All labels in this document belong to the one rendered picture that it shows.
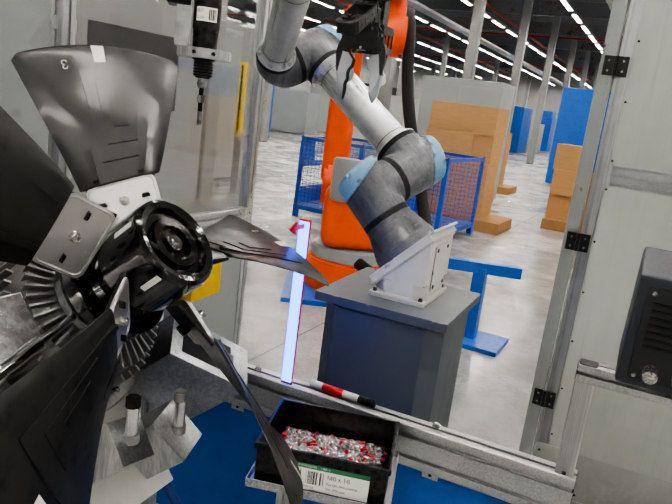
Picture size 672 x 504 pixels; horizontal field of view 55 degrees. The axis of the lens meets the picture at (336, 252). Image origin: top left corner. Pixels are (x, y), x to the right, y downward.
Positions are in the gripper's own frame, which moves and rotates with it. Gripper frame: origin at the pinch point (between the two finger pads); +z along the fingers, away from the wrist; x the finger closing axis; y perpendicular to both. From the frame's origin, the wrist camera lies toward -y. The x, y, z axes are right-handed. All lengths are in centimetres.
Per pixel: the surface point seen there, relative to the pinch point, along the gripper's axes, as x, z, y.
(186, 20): 1, -6, -53
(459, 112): 169, -3, 732
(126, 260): -3, 22, -66
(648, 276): -58, 20, -22
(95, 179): 10, 15, -59
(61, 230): 4, 20, -69
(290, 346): 0, 49, -16
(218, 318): 70, 83, 65
